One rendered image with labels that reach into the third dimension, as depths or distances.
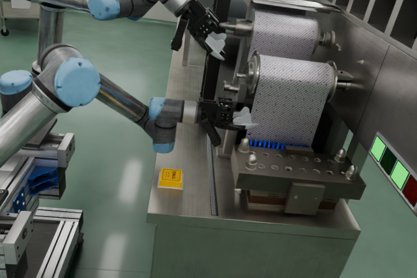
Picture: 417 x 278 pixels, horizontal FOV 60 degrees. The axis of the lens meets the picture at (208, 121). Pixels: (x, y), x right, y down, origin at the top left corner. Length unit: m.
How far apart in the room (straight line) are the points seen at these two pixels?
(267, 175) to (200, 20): 0.51
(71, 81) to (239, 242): 0.69
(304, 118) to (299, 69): 0.17
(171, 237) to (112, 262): 1.02
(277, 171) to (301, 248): 0.27
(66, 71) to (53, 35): 0.61
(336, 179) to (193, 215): 0.45
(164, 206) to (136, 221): 1.25
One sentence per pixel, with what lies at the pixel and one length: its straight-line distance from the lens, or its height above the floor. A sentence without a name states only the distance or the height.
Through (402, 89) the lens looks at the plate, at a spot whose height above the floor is 1.36.
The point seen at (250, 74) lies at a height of 1.26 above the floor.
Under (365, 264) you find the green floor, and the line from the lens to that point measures 2.56.
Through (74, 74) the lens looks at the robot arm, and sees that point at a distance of 0.95.
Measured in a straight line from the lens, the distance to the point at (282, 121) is 1.25.
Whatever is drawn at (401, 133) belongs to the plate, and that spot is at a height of 1.27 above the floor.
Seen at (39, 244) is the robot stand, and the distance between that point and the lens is 2.01.
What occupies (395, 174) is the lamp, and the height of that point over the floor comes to 1.18.
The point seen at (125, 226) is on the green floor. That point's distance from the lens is 2.34.
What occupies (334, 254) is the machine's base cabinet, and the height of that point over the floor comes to 0.79.
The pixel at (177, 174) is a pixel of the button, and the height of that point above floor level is 0.92.
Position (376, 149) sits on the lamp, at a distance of 1.12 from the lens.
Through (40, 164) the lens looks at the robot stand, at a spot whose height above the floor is 0.69.
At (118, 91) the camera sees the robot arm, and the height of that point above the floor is 1.15.
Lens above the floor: 1.66
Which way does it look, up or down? 28 degrees down
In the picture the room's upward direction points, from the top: 9 degrees clockwise
